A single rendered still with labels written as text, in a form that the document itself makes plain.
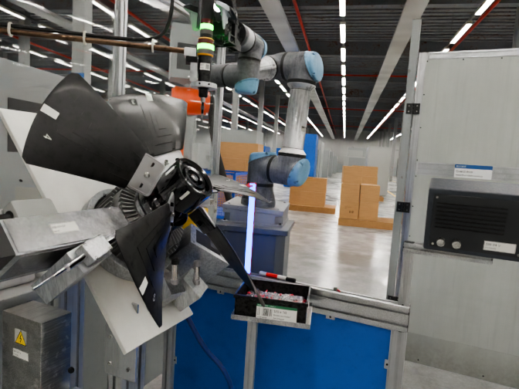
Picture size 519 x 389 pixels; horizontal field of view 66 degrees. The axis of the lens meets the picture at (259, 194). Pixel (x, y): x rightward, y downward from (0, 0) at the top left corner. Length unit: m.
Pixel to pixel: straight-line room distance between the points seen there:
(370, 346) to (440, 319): 1.50
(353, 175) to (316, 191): 1.97
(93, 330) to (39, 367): 0.77
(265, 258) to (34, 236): 0.99
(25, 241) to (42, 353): 0.44
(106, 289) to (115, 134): 0.36
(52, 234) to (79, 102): 0.28
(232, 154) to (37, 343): 8.14
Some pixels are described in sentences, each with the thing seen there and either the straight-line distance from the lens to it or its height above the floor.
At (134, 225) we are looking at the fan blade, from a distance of 0.74.
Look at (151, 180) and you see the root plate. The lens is 0.98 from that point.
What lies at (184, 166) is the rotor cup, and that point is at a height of 1.25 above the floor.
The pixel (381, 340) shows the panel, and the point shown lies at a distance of 1.39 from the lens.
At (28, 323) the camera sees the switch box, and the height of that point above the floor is 0.83.
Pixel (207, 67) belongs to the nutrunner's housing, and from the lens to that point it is 1.10.
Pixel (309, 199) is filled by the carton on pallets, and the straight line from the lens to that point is 10.19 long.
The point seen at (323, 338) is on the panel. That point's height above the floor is 0.69.
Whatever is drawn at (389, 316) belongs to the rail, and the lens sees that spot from 1.34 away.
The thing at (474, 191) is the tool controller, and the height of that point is 1.23.
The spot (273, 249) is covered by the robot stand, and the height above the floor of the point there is 0.92.
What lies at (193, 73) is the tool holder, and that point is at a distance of 1.10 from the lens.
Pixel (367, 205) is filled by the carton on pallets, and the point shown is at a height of 0.44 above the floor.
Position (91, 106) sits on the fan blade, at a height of 1.36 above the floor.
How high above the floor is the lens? 1.28
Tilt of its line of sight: 5 degrees down
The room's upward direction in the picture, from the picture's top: 4 degrees clockwise
